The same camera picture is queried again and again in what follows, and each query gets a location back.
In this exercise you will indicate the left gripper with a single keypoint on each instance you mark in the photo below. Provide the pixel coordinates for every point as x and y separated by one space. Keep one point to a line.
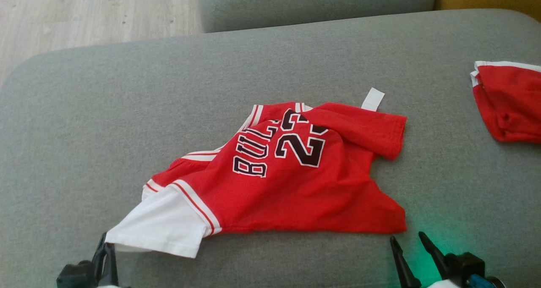
76 275

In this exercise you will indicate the red white basketball shorts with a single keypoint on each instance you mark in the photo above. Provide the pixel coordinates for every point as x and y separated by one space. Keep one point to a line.
511 102

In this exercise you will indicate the grey sofa seat cushion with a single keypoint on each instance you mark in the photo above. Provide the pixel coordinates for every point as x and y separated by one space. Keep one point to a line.
317 4

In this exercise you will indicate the grey sofa chaise cushion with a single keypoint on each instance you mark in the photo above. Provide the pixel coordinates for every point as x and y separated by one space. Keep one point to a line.
105 110

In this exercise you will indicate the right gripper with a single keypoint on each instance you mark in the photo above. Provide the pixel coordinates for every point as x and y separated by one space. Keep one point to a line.
465 267

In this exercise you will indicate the red Bulls basketball jersey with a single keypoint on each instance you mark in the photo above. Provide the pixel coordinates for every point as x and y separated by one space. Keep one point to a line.
296 190

